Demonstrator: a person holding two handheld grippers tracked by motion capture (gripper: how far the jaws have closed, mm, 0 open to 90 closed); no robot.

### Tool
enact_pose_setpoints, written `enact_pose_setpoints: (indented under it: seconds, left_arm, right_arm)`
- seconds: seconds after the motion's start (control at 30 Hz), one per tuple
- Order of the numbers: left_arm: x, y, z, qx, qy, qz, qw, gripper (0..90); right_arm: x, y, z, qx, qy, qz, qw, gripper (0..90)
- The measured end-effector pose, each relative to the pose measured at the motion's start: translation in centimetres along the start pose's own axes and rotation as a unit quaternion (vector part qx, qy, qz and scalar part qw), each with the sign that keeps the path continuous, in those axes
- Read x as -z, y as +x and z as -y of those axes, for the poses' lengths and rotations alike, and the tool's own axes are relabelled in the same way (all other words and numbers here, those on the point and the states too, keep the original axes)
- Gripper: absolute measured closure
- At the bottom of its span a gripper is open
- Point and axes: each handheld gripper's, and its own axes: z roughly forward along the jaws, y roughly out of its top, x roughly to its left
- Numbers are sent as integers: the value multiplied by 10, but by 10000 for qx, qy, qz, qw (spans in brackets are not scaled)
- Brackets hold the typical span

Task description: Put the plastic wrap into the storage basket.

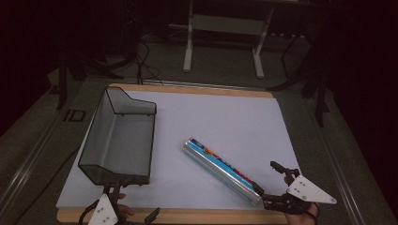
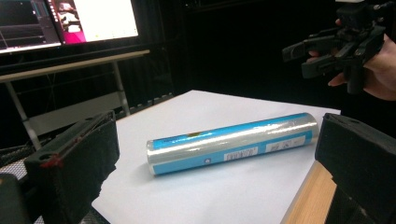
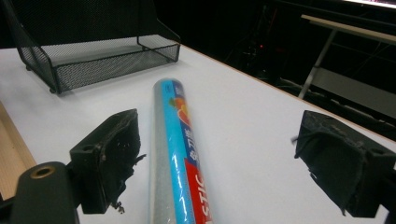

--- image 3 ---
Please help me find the plastic wrap roll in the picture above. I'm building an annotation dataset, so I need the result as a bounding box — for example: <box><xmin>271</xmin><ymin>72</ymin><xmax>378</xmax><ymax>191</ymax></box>
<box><xmin>148</xmin><ymin>77</ymin><xmax>215</xmax><ymax>224</ymax></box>

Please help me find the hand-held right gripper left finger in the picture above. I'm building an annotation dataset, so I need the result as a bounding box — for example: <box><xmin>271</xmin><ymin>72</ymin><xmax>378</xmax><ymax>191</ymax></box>
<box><xmin>69</xmin><ymin>108</ymin><xmax>147</xmax><ymax>215</ymax></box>

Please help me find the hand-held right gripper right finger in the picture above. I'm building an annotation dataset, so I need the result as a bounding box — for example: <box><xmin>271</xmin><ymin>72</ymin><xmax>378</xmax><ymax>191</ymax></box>
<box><xmin>291</xmin><ymin>109</ymin><xmax>396</xmax><ymax>218</ymax></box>

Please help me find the black mesh desk tray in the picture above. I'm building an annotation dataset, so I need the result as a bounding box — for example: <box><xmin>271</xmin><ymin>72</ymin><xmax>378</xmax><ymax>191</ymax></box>
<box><xmin>0</xmin><ymin>0</ymin><xmax>182</xmax><ymax>95</ymax></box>

